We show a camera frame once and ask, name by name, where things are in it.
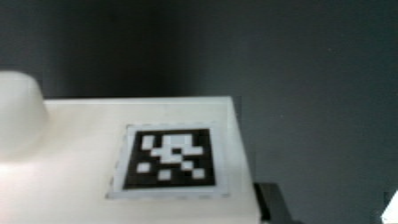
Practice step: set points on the white drawer cabinet box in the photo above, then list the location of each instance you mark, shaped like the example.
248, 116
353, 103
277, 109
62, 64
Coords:
389, 215

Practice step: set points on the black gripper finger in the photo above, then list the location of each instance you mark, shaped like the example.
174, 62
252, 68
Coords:
273, 210

